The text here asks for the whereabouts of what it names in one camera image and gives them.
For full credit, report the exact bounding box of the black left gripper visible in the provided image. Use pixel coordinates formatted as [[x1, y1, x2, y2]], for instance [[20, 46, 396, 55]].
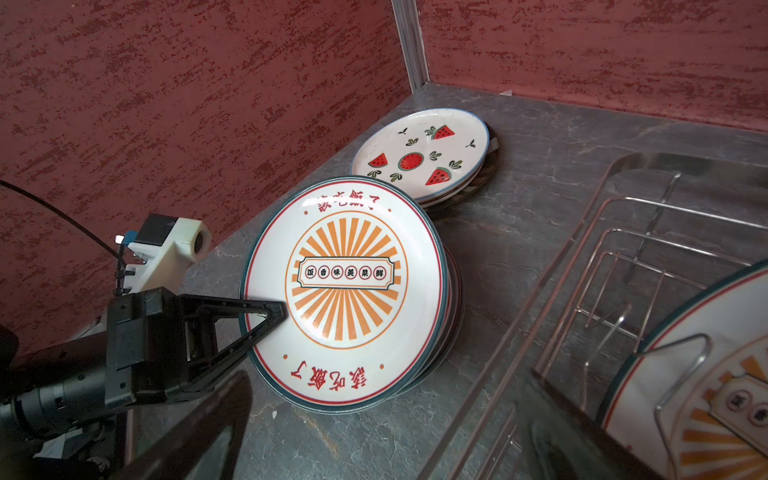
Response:
[[105, 287, 288, 411]]

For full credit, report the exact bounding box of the strawberry pattern white plate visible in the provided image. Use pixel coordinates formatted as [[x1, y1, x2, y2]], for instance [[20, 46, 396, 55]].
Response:
[[350, 108, 491, 203]]

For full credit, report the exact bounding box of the dark striped rim plate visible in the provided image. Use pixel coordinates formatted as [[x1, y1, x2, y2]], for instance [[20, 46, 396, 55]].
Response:
[[424, 127, 500, 215]]

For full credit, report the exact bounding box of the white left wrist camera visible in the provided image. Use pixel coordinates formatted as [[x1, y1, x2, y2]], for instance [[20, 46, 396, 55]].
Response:
[[115, 213, 212, 296]]

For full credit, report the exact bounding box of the aluminium left corner post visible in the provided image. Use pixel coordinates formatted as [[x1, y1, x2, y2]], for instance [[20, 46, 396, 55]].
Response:
[[391, 0, 430, 92]]

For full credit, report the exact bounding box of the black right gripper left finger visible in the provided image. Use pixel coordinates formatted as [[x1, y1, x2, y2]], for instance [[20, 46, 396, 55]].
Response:
[[113, 371, 252, 479]]

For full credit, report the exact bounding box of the chrome wire dish rack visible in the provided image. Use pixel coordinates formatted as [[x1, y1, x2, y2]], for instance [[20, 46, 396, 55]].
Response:
[[418, 153, 767, 479]]

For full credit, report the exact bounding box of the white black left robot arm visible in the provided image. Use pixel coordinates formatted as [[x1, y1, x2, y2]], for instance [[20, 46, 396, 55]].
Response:
[[1, 287, 288, 479]]

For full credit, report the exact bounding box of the orange sunburst white plate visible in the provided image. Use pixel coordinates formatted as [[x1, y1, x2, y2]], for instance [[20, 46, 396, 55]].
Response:
[[598, 261, 767, 479]]

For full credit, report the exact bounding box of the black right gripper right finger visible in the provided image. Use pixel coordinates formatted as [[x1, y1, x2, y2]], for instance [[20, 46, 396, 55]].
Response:
[[517, 377, 660, 480]]

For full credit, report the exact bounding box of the red rimmed white plate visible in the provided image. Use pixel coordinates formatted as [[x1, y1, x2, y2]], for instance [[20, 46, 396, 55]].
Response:
[[397, 248, 464, 396]]

